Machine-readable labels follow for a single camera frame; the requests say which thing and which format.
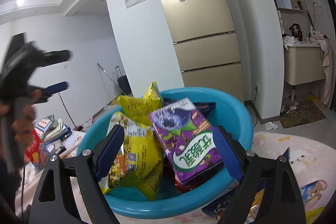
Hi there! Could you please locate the red iced tea bottle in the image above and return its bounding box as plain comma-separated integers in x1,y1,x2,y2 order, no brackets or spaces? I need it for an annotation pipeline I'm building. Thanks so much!
25,130,51,170

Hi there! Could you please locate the purple drink carton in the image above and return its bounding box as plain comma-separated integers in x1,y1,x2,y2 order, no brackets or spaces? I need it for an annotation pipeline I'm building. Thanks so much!
149,98,222,184

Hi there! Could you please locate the yellow snack bag with cartoons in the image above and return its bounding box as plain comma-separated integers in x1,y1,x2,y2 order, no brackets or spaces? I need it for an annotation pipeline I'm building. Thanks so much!
99,111,163,201

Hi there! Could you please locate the brown floor mat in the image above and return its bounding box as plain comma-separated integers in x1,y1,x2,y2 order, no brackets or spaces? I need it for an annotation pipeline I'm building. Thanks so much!
280,100,326,128

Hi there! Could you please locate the person's left hand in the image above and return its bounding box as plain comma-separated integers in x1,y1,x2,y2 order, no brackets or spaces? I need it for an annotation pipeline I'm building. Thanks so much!
0,88,43,162

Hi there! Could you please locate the beige vanity cabinet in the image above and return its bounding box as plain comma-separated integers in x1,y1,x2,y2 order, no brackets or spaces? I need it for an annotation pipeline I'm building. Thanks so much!
284,44,325,86

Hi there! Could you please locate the stack of books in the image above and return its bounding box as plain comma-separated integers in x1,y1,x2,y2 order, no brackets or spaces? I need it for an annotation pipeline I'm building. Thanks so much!
34,114,72,145

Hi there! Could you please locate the red chocolate pie packet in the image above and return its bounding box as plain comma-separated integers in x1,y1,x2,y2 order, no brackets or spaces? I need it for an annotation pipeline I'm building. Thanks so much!
174,177,199,193

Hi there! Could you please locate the blue plastic basin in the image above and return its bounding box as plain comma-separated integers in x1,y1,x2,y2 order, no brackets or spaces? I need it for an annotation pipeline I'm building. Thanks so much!
76,86,254,220

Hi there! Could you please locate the gold refrigerator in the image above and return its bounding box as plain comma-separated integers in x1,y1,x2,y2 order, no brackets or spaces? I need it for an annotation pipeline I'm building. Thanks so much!
160,0,244,101

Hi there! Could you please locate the pink cartoon tablecloth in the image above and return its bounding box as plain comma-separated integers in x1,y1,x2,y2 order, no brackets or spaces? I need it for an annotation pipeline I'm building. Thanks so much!
23,131,335,223

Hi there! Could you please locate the yellow potato chips bag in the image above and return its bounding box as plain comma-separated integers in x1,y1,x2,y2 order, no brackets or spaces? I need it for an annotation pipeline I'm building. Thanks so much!
117,82,163,126

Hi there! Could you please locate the black suitcase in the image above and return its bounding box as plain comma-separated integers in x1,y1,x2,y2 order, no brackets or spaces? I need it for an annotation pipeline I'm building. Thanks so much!
115,66,132,96

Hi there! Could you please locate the pink towel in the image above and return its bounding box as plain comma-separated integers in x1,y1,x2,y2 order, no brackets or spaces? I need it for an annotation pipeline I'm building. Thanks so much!
314,31,335,107

